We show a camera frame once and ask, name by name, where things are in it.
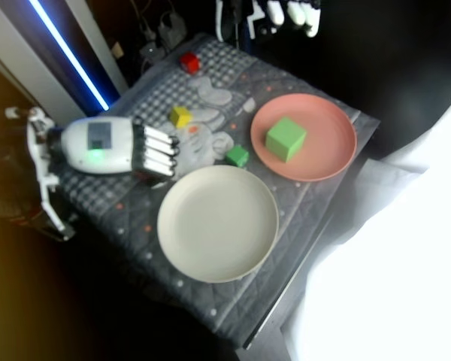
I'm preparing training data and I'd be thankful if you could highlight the small red cube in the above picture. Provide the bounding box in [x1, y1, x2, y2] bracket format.
[179, 52, 202, 74]

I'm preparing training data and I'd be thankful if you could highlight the pink plate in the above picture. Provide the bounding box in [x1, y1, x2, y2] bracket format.
[250, 93, 358, 184]

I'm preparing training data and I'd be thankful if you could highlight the small yellow cube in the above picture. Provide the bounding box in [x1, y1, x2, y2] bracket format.
[168, 106, 193, 129]

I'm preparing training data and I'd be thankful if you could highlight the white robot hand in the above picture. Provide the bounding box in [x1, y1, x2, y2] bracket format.
[261, 0, 322, 38]
[59, 116, 182, 187]

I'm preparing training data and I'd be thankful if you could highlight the small green number cube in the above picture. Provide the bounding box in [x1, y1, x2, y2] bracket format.
[225, 144, 250, 168]

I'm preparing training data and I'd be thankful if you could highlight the blue light strip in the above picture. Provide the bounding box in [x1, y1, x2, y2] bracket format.
[28, 0, 110, 112]

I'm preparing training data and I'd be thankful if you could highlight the grey power adapter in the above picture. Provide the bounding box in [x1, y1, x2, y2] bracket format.
[156, 11, 189, 47]

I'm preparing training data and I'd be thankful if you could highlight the large green cube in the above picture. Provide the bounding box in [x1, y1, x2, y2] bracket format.
[265, 116, 308, 163]

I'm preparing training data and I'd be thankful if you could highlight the white plate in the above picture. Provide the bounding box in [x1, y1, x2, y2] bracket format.
[156, 164, 280, 284]

